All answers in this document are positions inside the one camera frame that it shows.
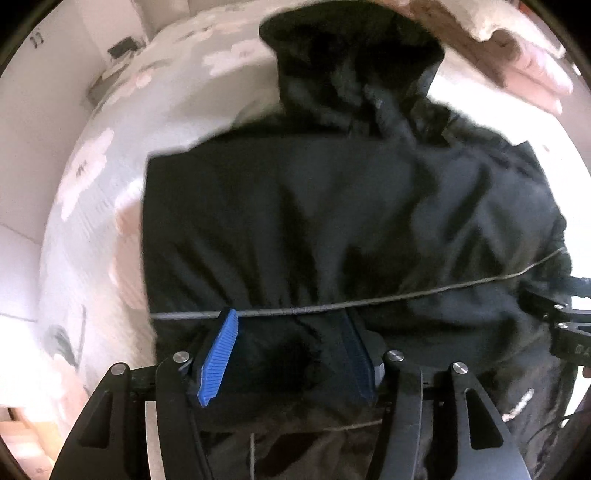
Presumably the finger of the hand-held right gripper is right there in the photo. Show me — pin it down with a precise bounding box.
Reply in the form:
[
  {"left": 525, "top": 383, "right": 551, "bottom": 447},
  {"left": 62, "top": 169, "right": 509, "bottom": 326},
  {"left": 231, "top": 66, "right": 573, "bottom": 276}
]
[{"left": 522, "top": 286, "right": 591, "bottom": 326}]

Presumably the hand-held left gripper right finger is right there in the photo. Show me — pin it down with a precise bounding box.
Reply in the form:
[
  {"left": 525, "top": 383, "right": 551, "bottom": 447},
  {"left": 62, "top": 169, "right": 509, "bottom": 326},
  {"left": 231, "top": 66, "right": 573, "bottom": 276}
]
[{"left": 339, "top": 318, "right": 533, "bottom": 480}]

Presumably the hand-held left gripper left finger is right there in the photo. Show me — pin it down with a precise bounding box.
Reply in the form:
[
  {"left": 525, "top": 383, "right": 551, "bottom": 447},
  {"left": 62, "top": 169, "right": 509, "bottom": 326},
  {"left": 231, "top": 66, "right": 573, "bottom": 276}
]
[{"left": 48, "top": 308, "right": 241, "bottom": 480}]

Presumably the black hooded jacket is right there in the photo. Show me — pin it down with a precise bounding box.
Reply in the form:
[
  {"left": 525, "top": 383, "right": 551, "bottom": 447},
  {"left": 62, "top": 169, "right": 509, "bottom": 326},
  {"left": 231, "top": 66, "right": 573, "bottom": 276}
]
[{"left": 141, "top": 0, "right": 583, "bottom": 480}]

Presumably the pink cloth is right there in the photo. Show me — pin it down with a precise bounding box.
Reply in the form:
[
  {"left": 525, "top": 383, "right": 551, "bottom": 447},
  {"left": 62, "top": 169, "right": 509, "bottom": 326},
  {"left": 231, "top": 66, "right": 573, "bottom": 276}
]
[{"left": 505, "top": 44, "right": 574, "bottom": 116}]

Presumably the floral bed sheet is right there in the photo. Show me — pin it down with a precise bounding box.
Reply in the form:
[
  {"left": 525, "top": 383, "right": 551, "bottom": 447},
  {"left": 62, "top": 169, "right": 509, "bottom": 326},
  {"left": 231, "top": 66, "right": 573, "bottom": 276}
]
[{"left": 39, "top": 0, "right": 591, "bottom": 416}]

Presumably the brown white plush blanket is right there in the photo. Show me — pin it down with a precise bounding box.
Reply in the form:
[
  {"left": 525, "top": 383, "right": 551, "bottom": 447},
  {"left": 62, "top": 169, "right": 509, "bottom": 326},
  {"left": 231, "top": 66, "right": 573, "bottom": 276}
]
[{"left": 402, "top": 0, "right": 568, "bottom": 88}]

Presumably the dark wall socket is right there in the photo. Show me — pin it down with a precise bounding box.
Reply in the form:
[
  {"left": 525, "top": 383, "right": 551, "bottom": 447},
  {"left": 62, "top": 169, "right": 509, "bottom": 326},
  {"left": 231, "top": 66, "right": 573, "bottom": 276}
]
[{"left": 108, "top": 38, "right": 138, "bottom": 58}]

